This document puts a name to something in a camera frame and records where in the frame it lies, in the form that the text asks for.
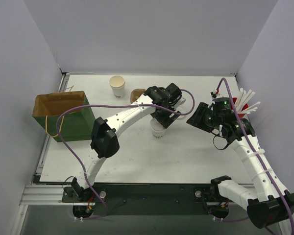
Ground white paper cup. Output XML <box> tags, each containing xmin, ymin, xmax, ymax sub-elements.
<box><xmin>151</xmin><ymin>129</ymin><xmax>166</xmax><ymax>138</ymax></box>

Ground white paper cups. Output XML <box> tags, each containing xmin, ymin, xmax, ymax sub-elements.
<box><xmin>109</xmin><ymin>75</ymin><xmax>125</xmax><ymax>98</ymax></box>

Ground clear plastic lid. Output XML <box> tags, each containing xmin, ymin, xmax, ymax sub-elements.
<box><xmin>176</xmin><ymin>105</ymin><xmax>187</xmax><ymax>120</ymax></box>
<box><xmin>149</xmin><ymin>119</ymin><xmax>165</xmax><ymax>132</ymax></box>

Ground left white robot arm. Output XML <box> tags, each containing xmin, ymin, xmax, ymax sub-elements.
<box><xmin>71</xmin><ymin>83</ymin><xmax>185</xmax><ymax>202</ymax></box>

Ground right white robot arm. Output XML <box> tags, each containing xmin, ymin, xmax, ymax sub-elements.
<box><xmin>187</xmin><ymin>97</ymin><xmax>294</xmax><ymax>229</ymax></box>

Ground red cup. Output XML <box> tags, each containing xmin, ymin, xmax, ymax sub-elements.
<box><xmin>231</xmin><ymin>97</ymin><xmax>248</xmax><ymax>118</ymax></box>

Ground white wrapped straws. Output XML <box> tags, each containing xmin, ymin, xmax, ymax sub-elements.
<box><xmin>234</xmin><ymin>88</ymin><xmax>261</xmax><ymax>115</ymax></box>

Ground brown cardboard cup carrier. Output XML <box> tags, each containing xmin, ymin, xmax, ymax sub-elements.
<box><xmin>130</xmin><ymin>89</ymin><xmax>146</xmax><ymax>103</ymax></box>

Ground green paper bag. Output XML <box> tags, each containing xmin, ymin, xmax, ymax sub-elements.
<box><xmin>32</xmin><ymin>91</ymin><xmax>95</xmax><ymax>142</ymax></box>

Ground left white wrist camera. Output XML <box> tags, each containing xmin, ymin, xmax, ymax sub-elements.
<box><xmin>178</xmin><ymin>96</ymin><xmax>186</xmax><ymax>105</ymax></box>

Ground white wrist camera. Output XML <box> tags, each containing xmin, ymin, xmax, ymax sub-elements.
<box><xmin>210</xmin><ymin>88</ymin><xmax>223</xmax><ymax>99</ymax></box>
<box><xmin>178</xmin><ymin>96</ymin><xmax>186</xmax><ymax>105</ymax></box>

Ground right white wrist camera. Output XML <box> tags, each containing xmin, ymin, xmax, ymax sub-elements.
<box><xmin>210</xmin><ymin>88</ymin><xmax>223</xmax><ymax>99</ymax></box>

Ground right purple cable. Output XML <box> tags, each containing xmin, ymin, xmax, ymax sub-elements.
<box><xmin>210</xmin><ymin>77</ymin><xmax>294</xmax><ymax>235</ymax></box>

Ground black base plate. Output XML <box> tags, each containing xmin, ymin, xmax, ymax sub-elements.
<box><xmin>61</xmin><ymin>182</ymin><xmax>241</xmax><ymax>217</ymax></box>

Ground aluminium rail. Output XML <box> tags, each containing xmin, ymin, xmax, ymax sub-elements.
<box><xmin>19</xmin><ymin>183</ymin><xmax>260</xmax><ymax>206</ymax></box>

